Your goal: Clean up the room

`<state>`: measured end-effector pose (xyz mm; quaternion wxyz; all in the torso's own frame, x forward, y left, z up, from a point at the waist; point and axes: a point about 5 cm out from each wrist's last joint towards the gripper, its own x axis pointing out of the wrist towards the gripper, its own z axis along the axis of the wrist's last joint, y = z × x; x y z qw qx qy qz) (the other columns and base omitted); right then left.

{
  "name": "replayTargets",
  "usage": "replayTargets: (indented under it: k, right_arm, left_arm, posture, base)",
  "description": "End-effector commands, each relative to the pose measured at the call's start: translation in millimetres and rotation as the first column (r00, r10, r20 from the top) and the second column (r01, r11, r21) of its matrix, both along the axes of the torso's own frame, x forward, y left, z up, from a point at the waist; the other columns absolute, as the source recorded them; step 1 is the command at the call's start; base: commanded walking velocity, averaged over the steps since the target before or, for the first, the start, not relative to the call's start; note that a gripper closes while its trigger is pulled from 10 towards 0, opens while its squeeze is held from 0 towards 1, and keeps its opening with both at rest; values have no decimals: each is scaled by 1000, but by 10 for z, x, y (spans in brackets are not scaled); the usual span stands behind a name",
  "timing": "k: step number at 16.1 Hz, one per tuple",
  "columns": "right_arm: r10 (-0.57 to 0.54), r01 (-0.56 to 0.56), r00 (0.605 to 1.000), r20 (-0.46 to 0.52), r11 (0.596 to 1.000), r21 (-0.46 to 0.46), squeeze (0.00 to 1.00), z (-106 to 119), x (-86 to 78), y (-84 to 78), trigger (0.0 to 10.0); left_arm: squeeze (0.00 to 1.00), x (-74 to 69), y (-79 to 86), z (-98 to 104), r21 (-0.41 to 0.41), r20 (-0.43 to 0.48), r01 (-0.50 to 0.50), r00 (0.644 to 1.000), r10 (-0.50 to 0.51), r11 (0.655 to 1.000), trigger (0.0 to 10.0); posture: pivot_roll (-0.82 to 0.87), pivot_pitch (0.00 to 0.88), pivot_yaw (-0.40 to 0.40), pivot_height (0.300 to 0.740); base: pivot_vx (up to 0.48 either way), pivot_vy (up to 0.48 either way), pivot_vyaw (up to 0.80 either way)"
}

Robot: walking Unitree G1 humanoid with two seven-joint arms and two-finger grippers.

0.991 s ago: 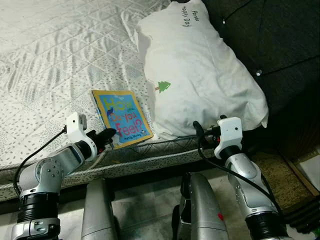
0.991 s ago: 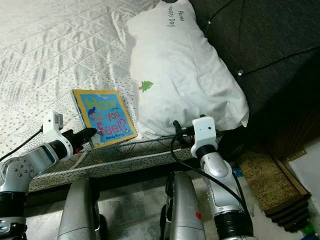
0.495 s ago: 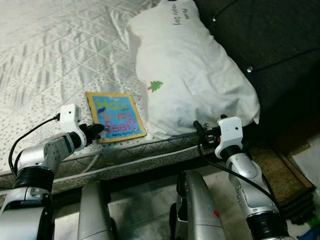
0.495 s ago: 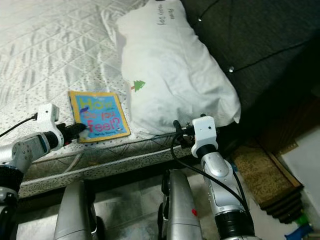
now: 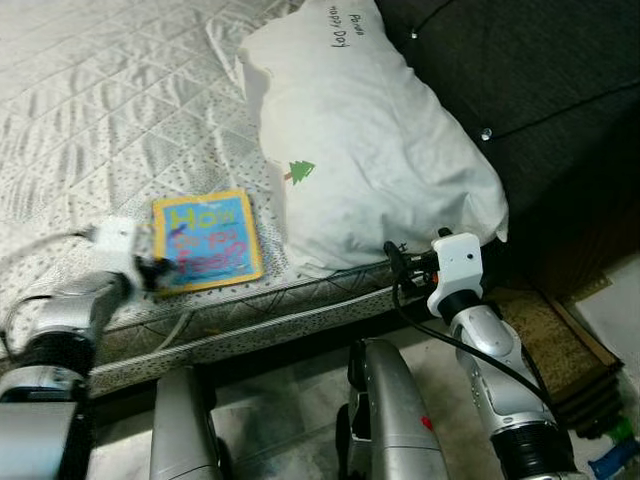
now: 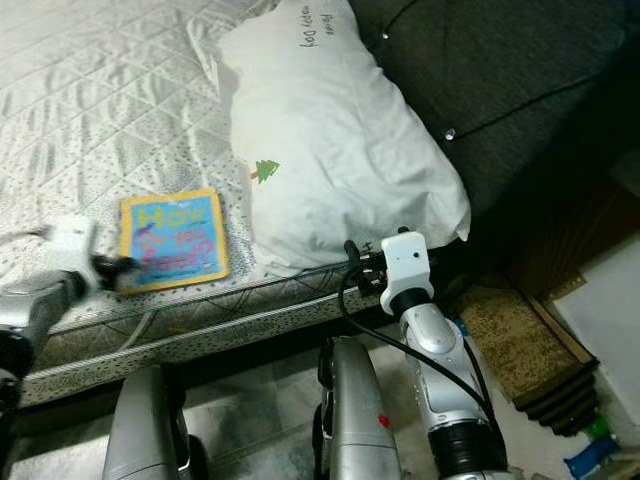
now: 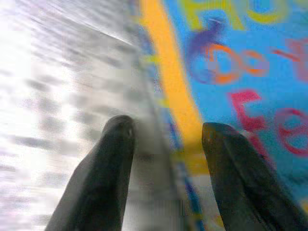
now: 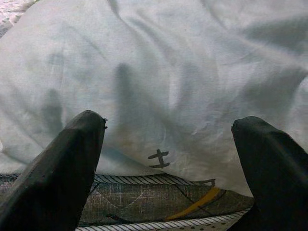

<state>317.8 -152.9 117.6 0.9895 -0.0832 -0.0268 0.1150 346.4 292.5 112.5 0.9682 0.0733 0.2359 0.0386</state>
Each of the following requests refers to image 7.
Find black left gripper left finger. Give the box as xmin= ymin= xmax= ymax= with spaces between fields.
xmin=45 ymin=115 xmax=137 ymax=231

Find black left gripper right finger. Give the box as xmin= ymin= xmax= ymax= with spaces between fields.
xmin=201 ymin=122 xmax=308 ymax=231

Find blue orange-bordered children's book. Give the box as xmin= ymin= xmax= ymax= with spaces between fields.
xmin=138 ymin=0 xmax=308 ymax=231

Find thick quilted dotted mattress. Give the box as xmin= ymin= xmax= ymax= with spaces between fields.
xmin=0 ymin=0 xmax=188 ymax=231

